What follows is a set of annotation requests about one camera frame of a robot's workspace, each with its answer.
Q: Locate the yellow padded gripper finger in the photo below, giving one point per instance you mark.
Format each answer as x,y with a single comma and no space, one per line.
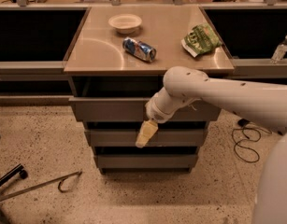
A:
146,132

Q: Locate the grey top drawer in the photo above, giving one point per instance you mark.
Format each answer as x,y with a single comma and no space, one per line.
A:
133,109

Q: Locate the grey drawer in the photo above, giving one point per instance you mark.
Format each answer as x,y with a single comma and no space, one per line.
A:
145,161
133,109
163,138

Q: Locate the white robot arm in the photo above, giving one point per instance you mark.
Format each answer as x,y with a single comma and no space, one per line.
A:
262,103

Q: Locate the grey bottom drawer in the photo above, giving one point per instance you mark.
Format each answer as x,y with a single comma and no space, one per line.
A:
145,161

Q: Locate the grey middle drawer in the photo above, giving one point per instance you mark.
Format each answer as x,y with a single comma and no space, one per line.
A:
163,138

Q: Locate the grey drawer cabinet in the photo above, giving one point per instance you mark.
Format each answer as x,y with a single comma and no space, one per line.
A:
116,65

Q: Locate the crushed blue soda can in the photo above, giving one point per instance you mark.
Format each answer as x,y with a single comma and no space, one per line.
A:
139,49

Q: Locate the metal rod with hook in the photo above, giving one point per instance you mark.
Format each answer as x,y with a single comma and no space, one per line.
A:
38,186

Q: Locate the green chip bag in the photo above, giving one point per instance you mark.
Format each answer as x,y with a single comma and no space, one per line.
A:
201,40

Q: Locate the white paper bowl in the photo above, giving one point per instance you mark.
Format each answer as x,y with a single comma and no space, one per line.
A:
125,23

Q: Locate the black chair leg with caster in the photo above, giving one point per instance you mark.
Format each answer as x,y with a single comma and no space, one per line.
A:
17,170

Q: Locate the clear plastic water bottle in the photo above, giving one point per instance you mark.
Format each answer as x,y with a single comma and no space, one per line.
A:
280,51

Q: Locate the black power adapter with cable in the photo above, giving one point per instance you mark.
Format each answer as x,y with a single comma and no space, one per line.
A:
246,134

